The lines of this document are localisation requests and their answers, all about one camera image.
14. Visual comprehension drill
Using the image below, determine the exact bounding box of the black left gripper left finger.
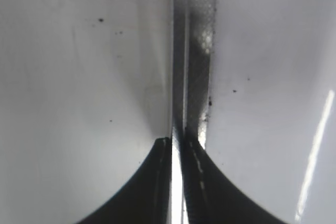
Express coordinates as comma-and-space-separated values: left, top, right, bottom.
80, 137, 172, 223

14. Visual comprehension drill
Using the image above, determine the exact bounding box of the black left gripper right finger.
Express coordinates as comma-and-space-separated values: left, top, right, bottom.
181, 130, 282, 223

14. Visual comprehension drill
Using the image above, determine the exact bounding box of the white board with aluminium frame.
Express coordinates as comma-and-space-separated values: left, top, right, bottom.
169, 0, 335, 223

